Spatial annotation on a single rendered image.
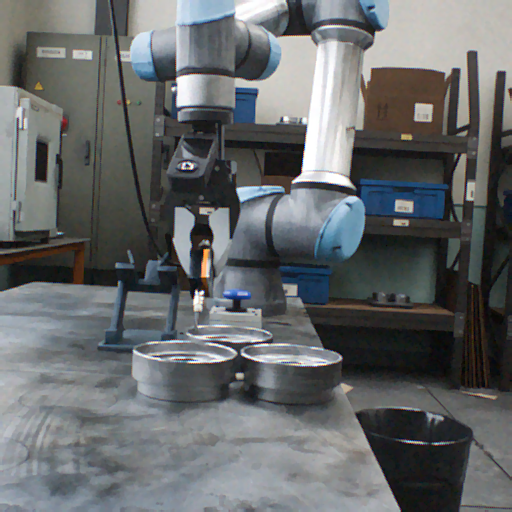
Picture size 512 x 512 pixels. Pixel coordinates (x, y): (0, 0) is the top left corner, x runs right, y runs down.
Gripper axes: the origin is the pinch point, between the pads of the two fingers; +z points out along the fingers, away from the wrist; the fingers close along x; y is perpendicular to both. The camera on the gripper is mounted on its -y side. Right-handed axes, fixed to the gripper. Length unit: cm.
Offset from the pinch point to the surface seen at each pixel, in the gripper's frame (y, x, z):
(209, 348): -16.3, -3.6, 6.9
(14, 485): -48.4, 3.9, 8.9
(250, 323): 4.1, -5.9, 7.9
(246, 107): 338, 32, -59
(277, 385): -23.5, -11.4, 8.7
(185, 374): -26.0, -2.9, 7.2
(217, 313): 4.0, -1.4, 6.7
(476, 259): 397, -118, 36
